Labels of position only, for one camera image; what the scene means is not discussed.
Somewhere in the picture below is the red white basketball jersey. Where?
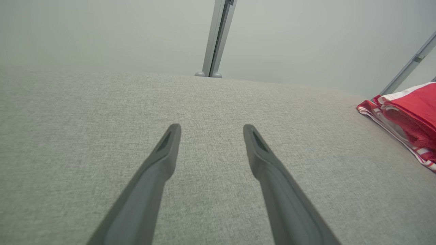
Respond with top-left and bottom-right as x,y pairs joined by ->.
356,97 -> 436,173

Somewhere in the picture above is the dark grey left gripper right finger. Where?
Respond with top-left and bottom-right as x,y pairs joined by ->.
243,124 -> 341,245

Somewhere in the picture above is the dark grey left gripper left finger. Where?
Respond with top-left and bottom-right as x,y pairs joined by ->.
87,123 -> 182,245

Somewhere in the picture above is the grey partition post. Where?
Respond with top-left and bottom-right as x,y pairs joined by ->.
378,31 -> 436,96
194,0 -> 237,78

